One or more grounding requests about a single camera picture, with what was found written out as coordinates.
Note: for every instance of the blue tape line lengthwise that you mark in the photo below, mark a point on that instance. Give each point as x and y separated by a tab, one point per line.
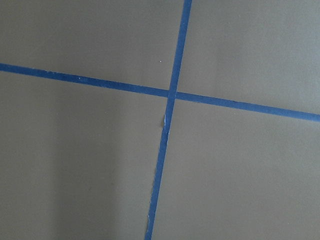
171	98

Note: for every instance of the blue tape line crosswise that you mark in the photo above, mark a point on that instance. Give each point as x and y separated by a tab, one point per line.
158	92

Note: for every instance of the brown paper table cover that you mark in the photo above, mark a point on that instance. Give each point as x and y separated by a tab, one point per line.
77	162

